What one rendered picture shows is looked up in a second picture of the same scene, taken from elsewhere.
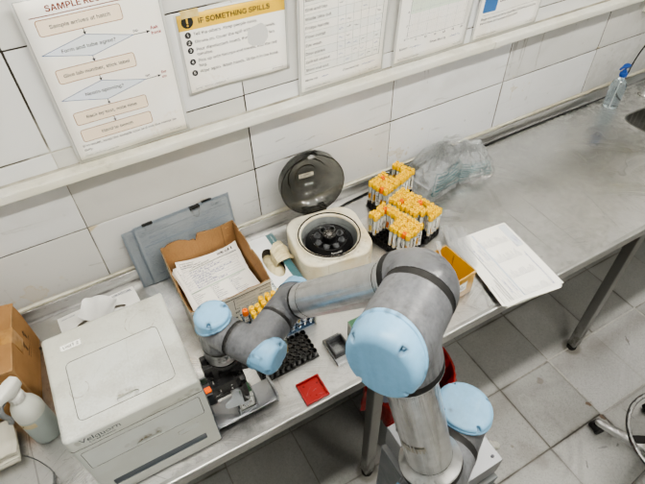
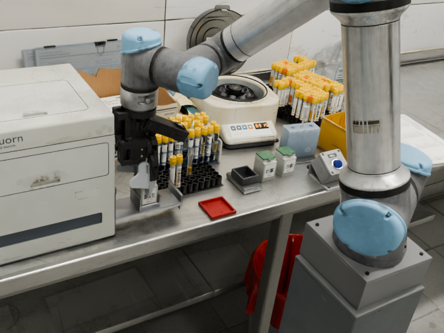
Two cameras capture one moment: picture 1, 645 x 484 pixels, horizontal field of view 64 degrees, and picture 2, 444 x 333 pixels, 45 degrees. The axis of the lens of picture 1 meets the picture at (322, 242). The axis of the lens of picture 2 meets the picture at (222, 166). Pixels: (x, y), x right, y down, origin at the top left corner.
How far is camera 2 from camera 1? 65 cm
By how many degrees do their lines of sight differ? 16
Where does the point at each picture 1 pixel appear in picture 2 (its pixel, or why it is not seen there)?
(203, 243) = (102, 83)
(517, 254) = (420, 135)
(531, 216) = (429, 115)
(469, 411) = (409, 154)
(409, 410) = (372, 49)
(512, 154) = (404, 76)
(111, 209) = (18, 18)
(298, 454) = not seen: outside the picture
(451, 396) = not seen: hidden behind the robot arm
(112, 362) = (17, 94)
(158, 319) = (69, 76)
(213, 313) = (145, 32)
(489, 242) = not seen: hidden behind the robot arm
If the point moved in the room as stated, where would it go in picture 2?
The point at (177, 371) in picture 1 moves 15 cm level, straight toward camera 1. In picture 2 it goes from (90, 106) to (120, 142)
